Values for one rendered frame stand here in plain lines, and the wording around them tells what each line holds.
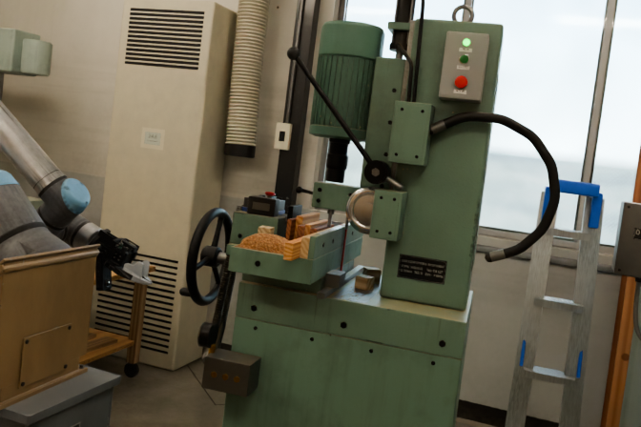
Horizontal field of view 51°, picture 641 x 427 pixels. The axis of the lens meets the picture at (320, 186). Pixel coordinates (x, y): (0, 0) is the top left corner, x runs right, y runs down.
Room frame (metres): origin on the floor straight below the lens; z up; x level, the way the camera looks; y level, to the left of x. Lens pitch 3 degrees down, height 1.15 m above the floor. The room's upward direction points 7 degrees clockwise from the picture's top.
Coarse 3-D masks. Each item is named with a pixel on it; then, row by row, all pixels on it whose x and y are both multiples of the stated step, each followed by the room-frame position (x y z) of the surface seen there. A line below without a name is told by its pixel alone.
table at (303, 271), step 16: (240, 256) 1.61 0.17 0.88; (256, 256) 1.60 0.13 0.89; (272, 256) 1.59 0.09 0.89; (320, 256) 1.64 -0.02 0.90; (336, 256) 1.80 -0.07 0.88; (352, 256) 2.02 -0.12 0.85; (240, 272) 1.61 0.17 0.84; (256, 272) 1.60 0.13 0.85; (272, 272) 1.59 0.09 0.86; (288, 272) 1.58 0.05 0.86; (304, 272) 1.57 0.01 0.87; (320, 272) 1.65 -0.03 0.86
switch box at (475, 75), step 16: (448, 32) 1.64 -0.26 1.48; (464, 32) 1.63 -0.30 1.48; (448, 48) 1.64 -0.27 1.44; (480, 48) 1.62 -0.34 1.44; (448, 64) 1.63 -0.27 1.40; (480, 64) 1.62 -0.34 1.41; (448, 80) 1.63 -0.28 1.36; (480, 80) 1.61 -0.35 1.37; (448, 96) 1.63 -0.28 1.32; (464, 96) 1.62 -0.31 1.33; (480, 96) 1.62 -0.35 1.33
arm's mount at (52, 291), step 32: (32, 256) 1.39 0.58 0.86; (64, 256) 1.50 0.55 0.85; (0, 288) 1.33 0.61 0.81; (32, 288) 1.41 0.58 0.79; (64, 288) 1.51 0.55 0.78; (0, 320) 1.33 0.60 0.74; (32, 320) 1.42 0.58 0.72; (64, 320) 1.52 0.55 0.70; (0, 352) 1.34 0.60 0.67; (32, 352) 1.42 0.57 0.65; (64, 352) 1.53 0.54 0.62; (0, 384) 1.34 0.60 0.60; (32, 384) 1.44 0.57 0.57
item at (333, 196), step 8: (320, 184) 1.85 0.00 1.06; (328, 184) 1.84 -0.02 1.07; (336, 184) 1.85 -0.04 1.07; (320, 192) 1.84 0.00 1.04; (328, 192) 1.84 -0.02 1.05; (336, 192) 1.83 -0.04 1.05; (344, 192) 1.83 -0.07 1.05; (352, 192) 1.82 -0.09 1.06; (312, 200) 1.85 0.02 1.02; (320, 200) 1.84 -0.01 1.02; (328, 200) 1.84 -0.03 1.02; (336, 200) 1.83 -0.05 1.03; (344, 200) 1.83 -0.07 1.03; (328, 208) 1.84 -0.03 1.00; (336, 208) 1.83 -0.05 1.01; (344, 208) 1.83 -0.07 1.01
